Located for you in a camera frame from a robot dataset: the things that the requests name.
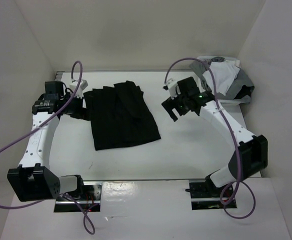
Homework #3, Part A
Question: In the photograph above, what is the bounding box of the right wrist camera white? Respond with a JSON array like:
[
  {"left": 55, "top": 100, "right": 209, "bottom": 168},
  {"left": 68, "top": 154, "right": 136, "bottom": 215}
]
[{"left": 163, "top": 78, "right": 180, "bottom": 99}]

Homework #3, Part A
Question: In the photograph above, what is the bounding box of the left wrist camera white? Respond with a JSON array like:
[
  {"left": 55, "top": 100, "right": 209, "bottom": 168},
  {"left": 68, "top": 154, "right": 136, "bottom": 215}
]
[{"left": 69, "top": 79, "right": 88, "bottom": 98}]

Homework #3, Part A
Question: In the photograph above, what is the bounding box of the black pleated skirt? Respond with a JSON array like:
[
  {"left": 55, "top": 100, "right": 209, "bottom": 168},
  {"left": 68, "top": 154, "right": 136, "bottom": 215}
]
[{"left": 83, "top": 81, "right": 161, "bottom": 151}]

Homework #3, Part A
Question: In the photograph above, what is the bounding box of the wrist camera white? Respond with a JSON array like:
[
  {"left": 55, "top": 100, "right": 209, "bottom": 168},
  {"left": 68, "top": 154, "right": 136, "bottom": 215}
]
[
  {"left": 163, "top": 78, "right": 180, "bottom": 99},
  {"left": 69, "top": 79, "right": 88, "bottom": 98}
]

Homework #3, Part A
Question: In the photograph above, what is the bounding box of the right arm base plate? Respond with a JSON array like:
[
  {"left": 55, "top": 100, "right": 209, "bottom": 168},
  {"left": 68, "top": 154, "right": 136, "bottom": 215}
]
[{"left": 185, "top": 179, "right": 237, "bottom": 211}]

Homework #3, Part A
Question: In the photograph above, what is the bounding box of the white laundry basket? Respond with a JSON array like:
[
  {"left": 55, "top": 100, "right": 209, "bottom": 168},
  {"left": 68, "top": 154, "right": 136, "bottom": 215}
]
[{"left": 195, "top": 55, "right": 252, "bottom": 107}]

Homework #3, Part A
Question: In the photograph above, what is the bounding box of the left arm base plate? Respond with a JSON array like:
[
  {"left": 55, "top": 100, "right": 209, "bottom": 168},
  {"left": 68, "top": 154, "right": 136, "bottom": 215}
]
[{"left": 54, "top": 181, "right": 103, "bottom": 213}]

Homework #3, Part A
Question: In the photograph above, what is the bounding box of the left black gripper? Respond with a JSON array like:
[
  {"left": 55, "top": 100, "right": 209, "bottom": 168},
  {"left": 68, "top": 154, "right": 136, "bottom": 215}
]
[{"left": 60, "top": 91, "right": 98, "bottom": 121}]

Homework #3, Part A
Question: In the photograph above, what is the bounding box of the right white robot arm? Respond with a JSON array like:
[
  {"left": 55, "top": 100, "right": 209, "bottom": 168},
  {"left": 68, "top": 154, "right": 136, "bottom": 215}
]
[{"left": 161, "top": 77, "right": 268, "bottom": 197}]

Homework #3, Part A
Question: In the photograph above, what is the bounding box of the grey garment in basket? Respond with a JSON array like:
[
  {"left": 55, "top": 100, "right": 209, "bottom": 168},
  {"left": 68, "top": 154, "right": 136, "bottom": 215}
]
[{"left": 188, "top": 56, "right": 256, "bottom": 104}]

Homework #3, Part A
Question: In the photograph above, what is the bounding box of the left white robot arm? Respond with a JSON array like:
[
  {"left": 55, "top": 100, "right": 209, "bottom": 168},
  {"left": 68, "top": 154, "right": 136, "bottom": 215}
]
[{"left": 7, "top": 80, "right": 88, "bottom": 202}]

